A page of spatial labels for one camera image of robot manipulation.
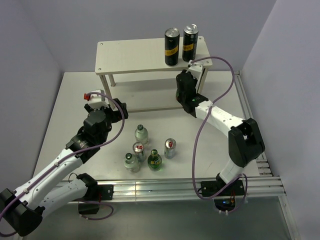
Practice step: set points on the silver can red top right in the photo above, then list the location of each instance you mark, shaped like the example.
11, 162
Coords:
170, 148

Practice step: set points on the clear bottle green cap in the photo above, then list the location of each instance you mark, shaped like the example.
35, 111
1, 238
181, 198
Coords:
131, 163
141, 134

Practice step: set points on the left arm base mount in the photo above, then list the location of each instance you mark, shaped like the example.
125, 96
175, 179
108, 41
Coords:
94, 197

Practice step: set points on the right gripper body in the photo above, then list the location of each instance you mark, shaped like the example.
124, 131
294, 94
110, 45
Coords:
180, 99

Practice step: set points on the clear bottle green cap back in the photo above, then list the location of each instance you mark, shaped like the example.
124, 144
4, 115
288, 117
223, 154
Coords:
141, 134

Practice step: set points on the black can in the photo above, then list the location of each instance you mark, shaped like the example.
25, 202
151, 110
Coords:
171, 46
190, 40

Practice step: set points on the clear bottle green cap front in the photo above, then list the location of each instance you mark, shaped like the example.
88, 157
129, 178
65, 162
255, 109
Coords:
131, 163

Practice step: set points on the green glass bottle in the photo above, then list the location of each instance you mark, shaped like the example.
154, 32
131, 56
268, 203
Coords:
154, 160
177, 96

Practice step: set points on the silver can red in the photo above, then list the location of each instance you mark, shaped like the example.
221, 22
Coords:
170, 148
139, 151

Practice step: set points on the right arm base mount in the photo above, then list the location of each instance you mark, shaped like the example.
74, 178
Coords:
227, 197

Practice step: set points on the green glass bottle front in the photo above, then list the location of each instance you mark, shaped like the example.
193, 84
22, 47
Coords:
154, 160

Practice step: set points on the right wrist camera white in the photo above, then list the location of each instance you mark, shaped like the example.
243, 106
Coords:
195, 69

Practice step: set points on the silver can red top left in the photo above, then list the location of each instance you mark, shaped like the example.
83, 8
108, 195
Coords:
139, 151

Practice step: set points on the white two-tier shelf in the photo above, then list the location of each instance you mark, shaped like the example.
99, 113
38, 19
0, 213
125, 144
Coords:
135, 72

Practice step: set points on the aluminium side rail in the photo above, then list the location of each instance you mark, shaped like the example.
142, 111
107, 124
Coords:
270, 185

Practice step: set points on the aluminium front rail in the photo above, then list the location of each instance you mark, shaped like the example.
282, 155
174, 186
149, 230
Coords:
164, 189

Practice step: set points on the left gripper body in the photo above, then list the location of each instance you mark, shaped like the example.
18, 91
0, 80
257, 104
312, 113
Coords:
112, 116

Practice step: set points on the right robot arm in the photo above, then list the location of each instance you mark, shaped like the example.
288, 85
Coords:
245, 142

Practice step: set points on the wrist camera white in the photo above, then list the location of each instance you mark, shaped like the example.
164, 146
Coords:
95, 101
195, 69

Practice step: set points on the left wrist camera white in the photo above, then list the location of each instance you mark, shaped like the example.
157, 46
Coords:
95, 101

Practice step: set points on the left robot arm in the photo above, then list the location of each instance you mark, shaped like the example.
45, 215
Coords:
25, 207

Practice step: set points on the green glass bottle back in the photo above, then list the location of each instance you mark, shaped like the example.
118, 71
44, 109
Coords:
177, 96

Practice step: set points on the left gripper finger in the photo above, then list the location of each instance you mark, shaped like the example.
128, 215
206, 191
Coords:
122, 114
122, 105

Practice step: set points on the black can left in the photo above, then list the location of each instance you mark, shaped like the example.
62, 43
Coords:
171, 46

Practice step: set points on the black can right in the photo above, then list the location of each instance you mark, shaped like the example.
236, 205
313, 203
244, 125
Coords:
190, 40

